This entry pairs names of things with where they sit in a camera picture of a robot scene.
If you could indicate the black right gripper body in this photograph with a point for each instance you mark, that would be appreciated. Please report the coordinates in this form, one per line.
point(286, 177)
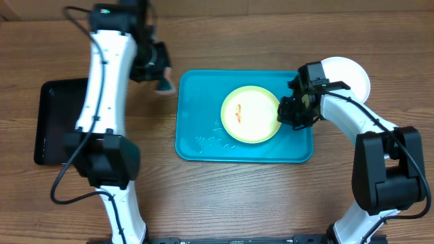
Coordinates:
point(297, 114)

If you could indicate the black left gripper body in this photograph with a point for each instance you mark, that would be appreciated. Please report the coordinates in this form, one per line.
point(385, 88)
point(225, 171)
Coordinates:
point(150, 64)

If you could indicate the pink and green sponge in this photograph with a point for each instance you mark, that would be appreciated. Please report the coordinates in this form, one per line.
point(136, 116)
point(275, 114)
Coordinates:
point(165, 85)

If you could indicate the yellow-green plate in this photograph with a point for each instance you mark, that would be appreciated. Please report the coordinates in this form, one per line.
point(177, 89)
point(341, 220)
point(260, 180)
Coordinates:
point(249, 114)

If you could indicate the white plate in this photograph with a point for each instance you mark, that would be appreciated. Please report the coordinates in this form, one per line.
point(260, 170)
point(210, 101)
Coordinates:
point(351, 73)

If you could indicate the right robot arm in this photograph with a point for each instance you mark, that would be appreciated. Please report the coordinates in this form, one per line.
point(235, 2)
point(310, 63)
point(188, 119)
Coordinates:
point(388, 178)

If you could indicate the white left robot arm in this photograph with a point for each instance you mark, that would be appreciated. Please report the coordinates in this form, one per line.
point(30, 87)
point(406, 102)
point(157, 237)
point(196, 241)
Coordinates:
point(123, 49)

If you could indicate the teal plastic tray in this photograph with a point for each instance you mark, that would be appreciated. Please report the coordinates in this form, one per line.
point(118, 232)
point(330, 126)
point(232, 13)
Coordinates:
point(200, 135)

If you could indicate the black rectangular bin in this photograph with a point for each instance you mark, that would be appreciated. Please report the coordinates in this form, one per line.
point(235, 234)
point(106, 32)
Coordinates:
point(60, 105)

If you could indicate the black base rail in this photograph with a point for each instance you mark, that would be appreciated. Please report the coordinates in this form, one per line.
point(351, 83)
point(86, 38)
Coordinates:
point(234, 240)

